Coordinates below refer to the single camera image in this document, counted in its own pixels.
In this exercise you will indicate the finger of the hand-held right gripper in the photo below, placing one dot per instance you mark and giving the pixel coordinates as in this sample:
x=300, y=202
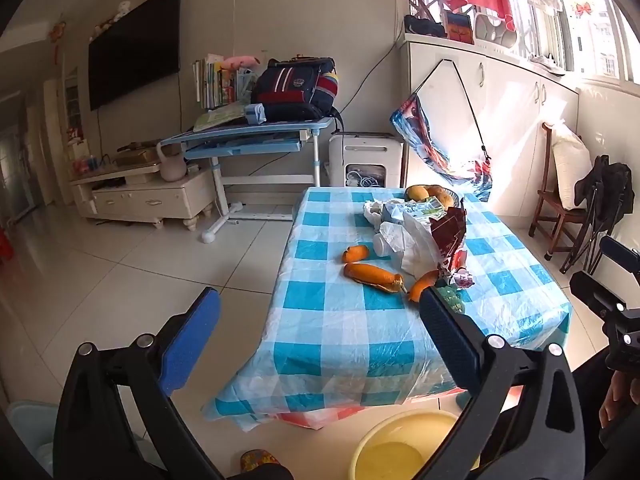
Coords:
x=620, y=252
x=595, y=292

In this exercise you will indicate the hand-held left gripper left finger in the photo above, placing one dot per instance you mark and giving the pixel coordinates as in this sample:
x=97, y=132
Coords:
x=190, y=340

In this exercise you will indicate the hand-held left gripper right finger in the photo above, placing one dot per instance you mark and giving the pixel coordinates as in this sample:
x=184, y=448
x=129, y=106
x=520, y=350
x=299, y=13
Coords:
x=450, y=340

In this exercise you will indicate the green wrapper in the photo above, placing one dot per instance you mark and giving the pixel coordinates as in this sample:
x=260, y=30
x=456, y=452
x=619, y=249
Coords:
x=452, y=300

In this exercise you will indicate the curved orange peel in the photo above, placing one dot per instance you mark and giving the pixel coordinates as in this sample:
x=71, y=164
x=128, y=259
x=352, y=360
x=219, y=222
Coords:
x=420, y=287

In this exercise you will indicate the small red white wrapper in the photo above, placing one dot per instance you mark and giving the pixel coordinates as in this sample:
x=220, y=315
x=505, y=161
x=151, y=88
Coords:
x=462, y=277

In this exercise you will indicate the white plastic bag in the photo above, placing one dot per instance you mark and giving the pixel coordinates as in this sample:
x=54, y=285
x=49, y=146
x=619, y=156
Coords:
x=410, y=250

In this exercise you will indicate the red snack wrapper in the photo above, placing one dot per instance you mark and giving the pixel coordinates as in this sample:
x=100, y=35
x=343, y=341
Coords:
x=450, y=235

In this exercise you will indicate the yellow plastic basin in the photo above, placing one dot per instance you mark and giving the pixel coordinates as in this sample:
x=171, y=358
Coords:
x=400, y=440

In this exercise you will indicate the white tissue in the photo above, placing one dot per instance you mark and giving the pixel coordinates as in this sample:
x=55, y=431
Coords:
x=372, y=212

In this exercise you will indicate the person's right hand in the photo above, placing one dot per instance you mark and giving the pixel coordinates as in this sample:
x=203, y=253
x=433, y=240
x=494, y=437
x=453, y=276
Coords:
x=615, y=402

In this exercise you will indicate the black folding chair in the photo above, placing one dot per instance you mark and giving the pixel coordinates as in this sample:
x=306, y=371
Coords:
x=605, y=185

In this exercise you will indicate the wooden chair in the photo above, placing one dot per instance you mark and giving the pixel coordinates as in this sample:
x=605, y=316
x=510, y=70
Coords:
x=550, y=205

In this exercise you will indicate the white pillow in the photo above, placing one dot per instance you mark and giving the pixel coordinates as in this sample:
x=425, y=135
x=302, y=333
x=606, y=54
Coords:
x=570, y=165

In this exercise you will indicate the blue checkered tablecloth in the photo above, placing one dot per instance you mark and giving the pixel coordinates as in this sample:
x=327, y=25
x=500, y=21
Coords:
x=325, y=320

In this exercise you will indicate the floral slipper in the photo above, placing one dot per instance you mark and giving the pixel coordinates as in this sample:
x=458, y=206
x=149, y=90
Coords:
x=260, y=460

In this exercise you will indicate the brownish mango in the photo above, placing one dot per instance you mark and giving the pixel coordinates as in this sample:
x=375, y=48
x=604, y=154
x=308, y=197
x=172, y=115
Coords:
x=437, y=191
x=447, y=201

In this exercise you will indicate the dark fruit bowl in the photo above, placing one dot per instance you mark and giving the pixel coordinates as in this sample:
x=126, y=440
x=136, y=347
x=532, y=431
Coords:
x=457, y=196

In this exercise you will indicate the white television cabinet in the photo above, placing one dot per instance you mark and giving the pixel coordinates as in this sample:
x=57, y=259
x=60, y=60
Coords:
x=150, y=200

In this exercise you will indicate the yellow mango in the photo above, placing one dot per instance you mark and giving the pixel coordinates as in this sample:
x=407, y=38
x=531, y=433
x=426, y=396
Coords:
x=417, y=193

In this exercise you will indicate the red checkered tablecloth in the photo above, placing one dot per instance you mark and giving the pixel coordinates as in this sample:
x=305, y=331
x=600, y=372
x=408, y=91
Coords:
x=320, y=417

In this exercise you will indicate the pink vase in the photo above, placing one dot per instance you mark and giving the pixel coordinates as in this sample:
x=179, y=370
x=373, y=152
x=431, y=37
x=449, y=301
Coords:
x=172, y=167

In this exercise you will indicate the white window cabinet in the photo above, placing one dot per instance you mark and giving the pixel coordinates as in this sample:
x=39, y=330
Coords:
x=510, y=110

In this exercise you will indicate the light blue plastic bin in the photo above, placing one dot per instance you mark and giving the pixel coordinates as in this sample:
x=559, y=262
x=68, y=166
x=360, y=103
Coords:
x=30, y=430

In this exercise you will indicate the brown box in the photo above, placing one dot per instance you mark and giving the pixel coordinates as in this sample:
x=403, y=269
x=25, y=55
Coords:
x=137, y=156

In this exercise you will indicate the white folded cloth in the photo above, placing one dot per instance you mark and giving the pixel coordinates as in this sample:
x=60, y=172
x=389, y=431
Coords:
x=547, y=64

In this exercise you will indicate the white floor appliance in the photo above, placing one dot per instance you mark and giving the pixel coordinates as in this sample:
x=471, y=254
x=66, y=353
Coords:
x=365, y=152

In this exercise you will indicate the blue study desk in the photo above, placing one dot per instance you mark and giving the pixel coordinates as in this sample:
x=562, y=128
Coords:
x=240, y=135

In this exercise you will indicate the open green booklet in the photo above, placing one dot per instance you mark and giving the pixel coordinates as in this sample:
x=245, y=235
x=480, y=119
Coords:
x=217, y=119

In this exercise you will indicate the blue pencil case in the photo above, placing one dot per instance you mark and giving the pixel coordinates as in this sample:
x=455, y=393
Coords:
x=255, y=112

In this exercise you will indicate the red bow window decoration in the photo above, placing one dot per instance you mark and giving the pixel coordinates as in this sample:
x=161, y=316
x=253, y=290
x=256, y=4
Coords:
x=582, y=9

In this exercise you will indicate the white portable speaker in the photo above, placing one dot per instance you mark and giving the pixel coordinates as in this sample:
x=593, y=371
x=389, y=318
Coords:
x=495, y=32

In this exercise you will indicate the row of books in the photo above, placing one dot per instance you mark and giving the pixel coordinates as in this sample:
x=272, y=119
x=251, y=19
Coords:
x=212, y=82

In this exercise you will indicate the dark blue backpack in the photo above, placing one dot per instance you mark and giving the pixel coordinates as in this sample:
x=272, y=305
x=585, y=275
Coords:
x=295, y=87

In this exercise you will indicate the pink plush toy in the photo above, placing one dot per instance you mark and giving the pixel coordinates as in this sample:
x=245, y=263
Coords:
x=237, y=61

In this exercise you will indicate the black television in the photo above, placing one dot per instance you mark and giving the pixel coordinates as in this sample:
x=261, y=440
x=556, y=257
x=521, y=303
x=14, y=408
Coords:
x=135, y=50

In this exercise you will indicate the black bag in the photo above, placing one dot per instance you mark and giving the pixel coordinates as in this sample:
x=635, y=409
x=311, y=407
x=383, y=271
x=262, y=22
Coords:
x=422, y=26

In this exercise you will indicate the small plush toy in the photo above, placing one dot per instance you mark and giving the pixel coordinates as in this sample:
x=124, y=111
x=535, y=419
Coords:
x=124, y=10

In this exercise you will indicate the orange picture frame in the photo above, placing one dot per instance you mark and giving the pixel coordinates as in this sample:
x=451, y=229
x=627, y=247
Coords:
x=459, y=27

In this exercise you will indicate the red knot wall ornament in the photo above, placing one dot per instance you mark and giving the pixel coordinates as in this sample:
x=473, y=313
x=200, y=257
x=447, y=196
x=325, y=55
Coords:
x=57, y=35

